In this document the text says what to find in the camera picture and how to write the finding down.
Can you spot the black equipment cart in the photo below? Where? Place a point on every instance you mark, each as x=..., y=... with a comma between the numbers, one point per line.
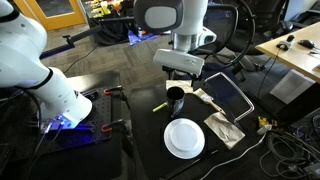
x=110, y=23

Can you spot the grey power brick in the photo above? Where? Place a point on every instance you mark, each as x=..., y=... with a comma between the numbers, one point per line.
x=312, y=170

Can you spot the blue cloth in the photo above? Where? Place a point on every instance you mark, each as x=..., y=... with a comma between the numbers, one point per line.
x=143, y=36

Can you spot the white power adapter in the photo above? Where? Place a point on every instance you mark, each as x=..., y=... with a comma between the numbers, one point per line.
x=265, y=129

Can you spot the yellow framed door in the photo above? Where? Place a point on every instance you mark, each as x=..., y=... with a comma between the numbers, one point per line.
x=53, y=15

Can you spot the black rolling table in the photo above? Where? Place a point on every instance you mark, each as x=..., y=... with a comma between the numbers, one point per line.
x=150, y=140

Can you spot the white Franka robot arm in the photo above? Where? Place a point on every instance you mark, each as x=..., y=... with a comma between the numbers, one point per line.
x=26, y=50

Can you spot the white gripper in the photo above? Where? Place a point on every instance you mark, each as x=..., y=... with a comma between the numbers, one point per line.
x=178, y=60

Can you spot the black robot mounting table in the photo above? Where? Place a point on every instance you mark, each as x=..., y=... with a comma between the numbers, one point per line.
x=83, y=156

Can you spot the light wooden desk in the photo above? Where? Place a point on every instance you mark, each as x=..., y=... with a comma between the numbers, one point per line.
x=293, y=53

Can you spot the yellow plug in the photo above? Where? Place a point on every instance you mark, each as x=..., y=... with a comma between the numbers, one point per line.
x=266, y=120

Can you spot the black mesh office chair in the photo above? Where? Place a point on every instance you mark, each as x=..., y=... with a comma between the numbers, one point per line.
x=220, y=23

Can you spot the black tripod bar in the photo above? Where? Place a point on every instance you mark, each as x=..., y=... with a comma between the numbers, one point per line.
x=71, y=38

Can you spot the black white patterned cup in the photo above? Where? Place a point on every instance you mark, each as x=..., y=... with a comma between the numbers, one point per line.
x=175, y=101

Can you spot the white round plate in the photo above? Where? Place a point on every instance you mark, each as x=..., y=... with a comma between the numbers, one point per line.
x=184, y=138

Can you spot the green highlighter marker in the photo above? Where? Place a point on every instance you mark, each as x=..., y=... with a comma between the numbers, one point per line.
x=159, y=107

